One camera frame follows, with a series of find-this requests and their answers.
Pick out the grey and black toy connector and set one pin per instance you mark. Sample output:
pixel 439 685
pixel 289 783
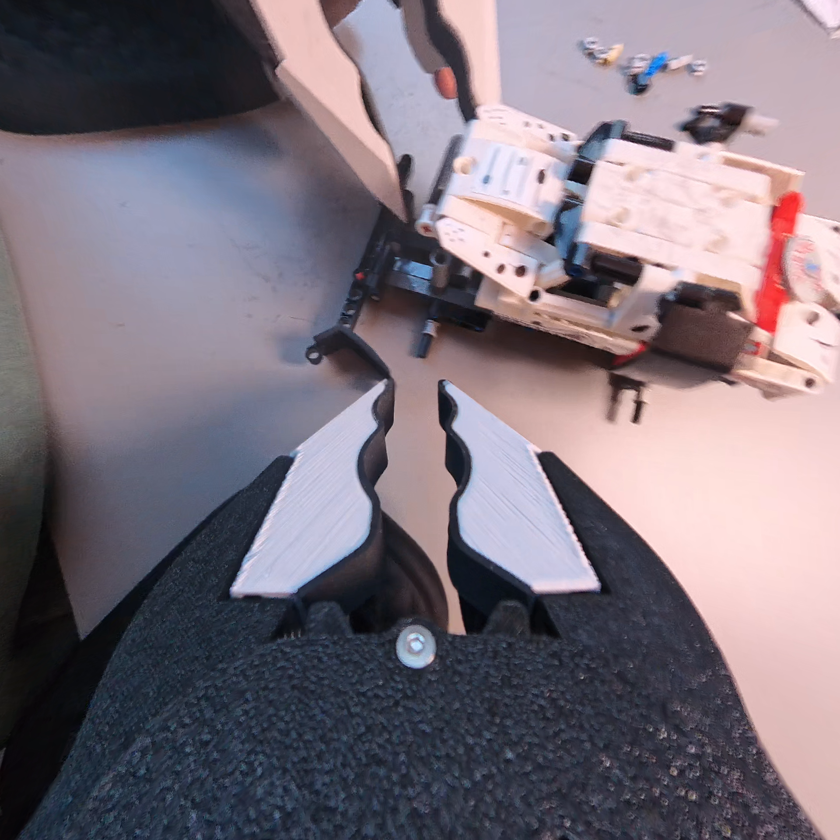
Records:
pixel 722 121

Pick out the person's left hand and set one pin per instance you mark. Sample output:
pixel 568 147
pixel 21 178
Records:
pixel 446 83

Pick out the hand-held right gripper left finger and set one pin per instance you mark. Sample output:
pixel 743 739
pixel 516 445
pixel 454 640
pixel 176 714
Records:
pixel 315 512

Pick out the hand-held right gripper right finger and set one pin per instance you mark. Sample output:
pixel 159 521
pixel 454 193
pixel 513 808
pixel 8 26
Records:
pixel 519 512

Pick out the cluster of small toy pins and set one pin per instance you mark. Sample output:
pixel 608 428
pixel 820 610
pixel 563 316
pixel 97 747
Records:
pixel 643 66

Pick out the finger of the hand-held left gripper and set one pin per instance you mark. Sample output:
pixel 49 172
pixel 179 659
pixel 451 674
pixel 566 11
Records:
pixel 322 92
pixel 479 53

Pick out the black toy axle pin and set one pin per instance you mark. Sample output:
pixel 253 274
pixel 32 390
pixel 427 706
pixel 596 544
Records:
pixel 428 339

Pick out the white toy brick truck model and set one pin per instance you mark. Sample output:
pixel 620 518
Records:
pixel 656 197

